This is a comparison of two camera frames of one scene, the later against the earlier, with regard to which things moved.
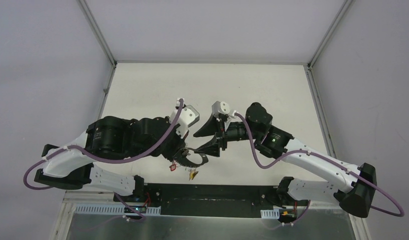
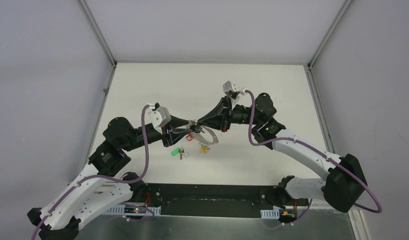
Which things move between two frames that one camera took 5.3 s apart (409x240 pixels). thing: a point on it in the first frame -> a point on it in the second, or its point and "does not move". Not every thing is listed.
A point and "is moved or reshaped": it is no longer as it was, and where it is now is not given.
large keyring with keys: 182,159 is moved or reshaped
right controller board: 287,215 does not move
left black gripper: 179,153 -> 166,133
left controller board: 140,209 does not move
